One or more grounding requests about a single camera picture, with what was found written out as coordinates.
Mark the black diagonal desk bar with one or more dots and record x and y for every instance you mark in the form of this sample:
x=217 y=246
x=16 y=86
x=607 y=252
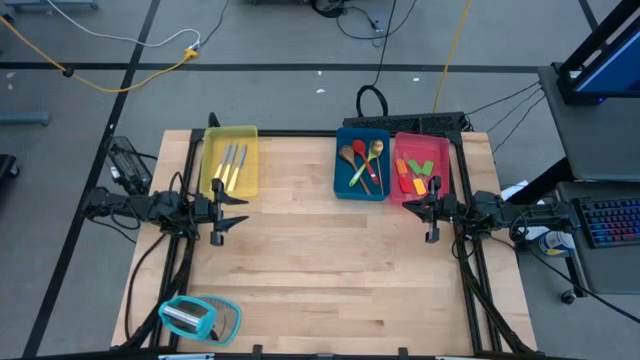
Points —
x=545 y=182

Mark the monitor on black stand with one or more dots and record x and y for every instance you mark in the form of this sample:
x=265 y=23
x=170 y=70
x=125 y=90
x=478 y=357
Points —
x=610 y=65

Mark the grey desk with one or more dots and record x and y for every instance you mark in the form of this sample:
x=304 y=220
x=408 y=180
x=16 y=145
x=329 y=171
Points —
x=590 y=140
x=615 y=270

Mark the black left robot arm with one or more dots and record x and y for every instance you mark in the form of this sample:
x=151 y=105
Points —
x=130 y=205

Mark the lime green silicone spoon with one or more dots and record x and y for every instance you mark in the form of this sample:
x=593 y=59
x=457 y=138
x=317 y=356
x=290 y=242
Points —
x=357 y=177

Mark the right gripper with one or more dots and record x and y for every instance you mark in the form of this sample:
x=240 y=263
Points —
x=445 y=210

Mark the white blue yellow can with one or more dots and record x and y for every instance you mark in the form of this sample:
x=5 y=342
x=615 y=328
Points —
x=555 y=243

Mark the black mesh power supply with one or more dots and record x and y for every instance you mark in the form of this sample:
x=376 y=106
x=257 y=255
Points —
x=127 y=165

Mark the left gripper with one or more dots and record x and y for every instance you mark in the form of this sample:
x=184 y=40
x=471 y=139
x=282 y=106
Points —
x=216 y=210

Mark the gold metal spoon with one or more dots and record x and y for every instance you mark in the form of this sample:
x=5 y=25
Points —
x=376 y=146

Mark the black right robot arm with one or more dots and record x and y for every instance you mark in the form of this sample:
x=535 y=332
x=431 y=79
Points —
x=530 y=217

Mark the rainbow backlit keyboard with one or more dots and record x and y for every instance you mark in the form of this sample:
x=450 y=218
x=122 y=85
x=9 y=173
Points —
x=610 y=220

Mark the blue plastic bin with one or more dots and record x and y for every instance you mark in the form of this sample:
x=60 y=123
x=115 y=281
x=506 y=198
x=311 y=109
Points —
x=345 y=135

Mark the grey floor stand foot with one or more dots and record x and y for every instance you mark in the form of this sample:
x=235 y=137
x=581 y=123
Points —
x=25 y=118

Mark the pink plastic bin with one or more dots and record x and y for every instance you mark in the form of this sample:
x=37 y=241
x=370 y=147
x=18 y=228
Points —
x=435 y=145

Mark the black desk caster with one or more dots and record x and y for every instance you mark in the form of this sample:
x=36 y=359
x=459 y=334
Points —
x=568 y=297

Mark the yellow plastic bin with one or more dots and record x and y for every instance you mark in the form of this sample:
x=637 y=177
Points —
x=250 y=165

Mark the wooden spoon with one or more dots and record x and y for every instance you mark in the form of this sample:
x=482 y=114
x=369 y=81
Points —
x=346 y=152

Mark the black perforated power box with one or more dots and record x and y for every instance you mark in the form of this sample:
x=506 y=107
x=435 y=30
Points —
x=400 y=122

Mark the black chair base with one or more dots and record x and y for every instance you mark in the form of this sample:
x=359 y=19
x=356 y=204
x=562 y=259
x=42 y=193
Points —
x=7 y=165

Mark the red silicone spoon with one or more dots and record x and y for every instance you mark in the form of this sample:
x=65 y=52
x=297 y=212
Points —
x=359 y=146

